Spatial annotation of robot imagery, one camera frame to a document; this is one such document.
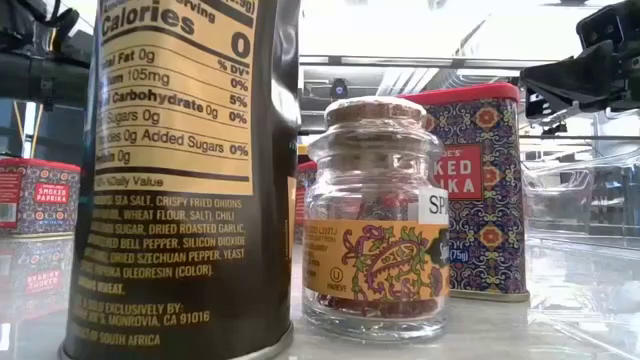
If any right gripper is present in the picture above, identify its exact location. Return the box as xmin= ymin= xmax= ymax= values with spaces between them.
xmin=519 ymin=29 xmax=640 ymax=121

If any red-lid smoked paprika tin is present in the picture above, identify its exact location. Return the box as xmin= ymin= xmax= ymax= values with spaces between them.
xmin=293 ymin=159 xmax=321 ymax=244
xmin=397 ymin=82 xmax=532 ymax=304
xmin=0 ymin=157 xmax=82 ymax=237

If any black ceiling-hung device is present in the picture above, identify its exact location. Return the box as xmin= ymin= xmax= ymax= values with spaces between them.
xmin=541 ymin=121 xmax=570 ymax=137

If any clear plastic tray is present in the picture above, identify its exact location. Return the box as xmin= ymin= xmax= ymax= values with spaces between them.
xmin=519 ymin=144 xmax=640 ymax=251

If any overhead rig light bar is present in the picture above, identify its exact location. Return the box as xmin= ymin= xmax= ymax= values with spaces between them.
xmin=298 ymin=53 xmax=564 ymax=71

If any cork-lid glass saffron jar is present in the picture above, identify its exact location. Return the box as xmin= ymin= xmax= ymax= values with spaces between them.
xmin=301 ymin=95 xmax=451 ymax=344

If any black background rail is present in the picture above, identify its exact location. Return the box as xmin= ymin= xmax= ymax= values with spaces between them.
xmin=519 ymin=133 xmax=640 ymax=142

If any overhead camera with blue light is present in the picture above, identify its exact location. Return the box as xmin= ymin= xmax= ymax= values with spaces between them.
xmin=329 ymin=77 xmax=350 ymax=101

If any yellow cable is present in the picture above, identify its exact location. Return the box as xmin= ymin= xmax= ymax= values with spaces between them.
xmin=12 ymin=101 xmax=45 ymax=160

